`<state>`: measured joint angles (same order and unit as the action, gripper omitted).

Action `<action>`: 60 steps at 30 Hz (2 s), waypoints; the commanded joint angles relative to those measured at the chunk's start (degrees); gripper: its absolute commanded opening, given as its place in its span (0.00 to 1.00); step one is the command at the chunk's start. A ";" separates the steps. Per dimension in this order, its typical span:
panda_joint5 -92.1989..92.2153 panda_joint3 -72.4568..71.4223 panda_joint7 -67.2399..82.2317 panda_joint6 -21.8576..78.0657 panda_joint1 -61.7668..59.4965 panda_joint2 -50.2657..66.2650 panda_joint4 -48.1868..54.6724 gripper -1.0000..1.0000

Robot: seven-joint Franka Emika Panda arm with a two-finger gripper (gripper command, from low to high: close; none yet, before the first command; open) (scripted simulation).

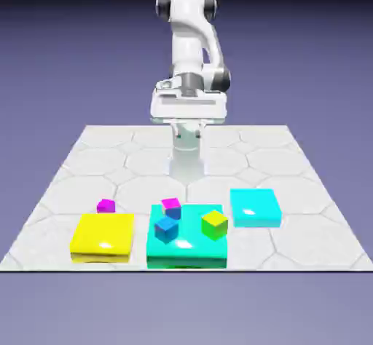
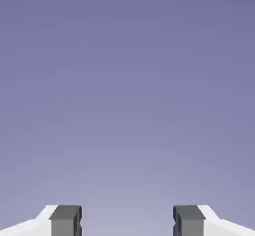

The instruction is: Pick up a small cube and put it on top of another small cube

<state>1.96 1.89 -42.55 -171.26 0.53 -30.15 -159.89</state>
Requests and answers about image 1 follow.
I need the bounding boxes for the large cyan box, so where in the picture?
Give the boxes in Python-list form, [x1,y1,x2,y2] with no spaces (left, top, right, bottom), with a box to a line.
[146,204,229,270]
[229,188,283,229]

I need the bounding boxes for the small yellow cube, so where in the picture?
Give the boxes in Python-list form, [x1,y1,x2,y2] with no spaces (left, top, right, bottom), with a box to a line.
[201,210,229,242]

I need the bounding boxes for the large yellow box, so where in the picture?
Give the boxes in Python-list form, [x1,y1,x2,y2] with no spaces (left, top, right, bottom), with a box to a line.
[69,213,136,264]

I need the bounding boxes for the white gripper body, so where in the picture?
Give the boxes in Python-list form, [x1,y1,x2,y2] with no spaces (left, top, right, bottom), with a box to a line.
[149,87,229,125]

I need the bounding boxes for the small blue cube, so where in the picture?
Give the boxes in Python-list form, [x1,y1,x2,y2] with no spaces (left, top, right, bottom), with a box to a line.
[154,215,179,245]

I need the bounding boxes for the small magenta cube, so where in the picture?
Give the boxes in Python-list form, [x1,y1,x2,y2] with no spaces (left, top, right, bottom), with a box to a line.
[161,197,182,221]
[96,199,117,214]

